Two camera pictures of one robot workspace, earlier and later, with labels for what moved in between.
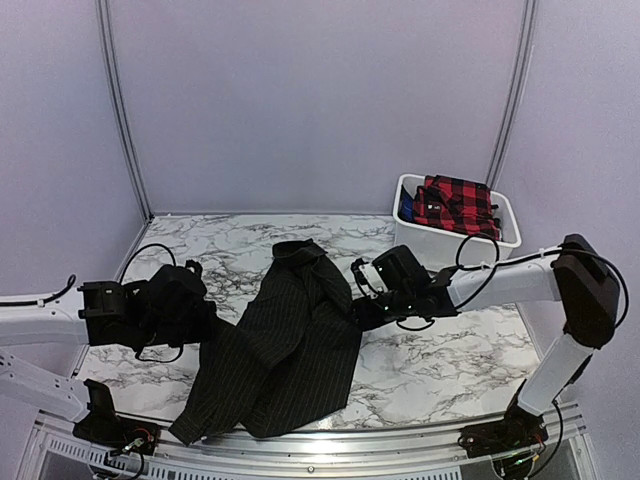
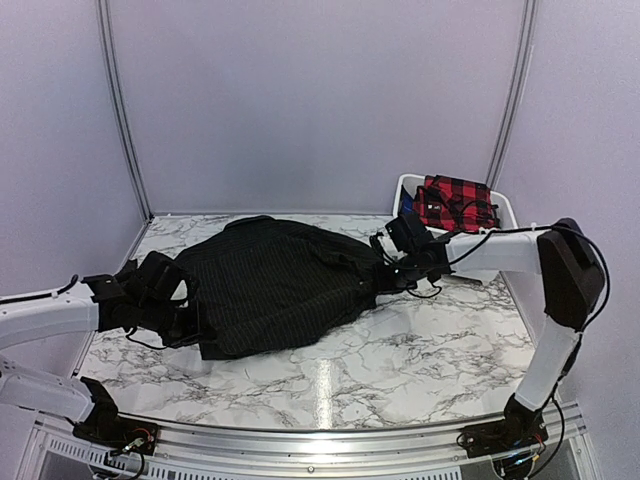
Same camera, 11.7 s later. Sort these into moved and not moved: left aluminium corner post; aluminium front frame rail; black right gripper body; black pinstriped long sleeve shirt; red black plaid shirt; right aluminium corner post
Moved: black pinstriped long sleeve shirt; black right gripper body
Not moved: aluminium front frame rail; red black plaid shirt; left aluminium corner post; right aluminium corner post
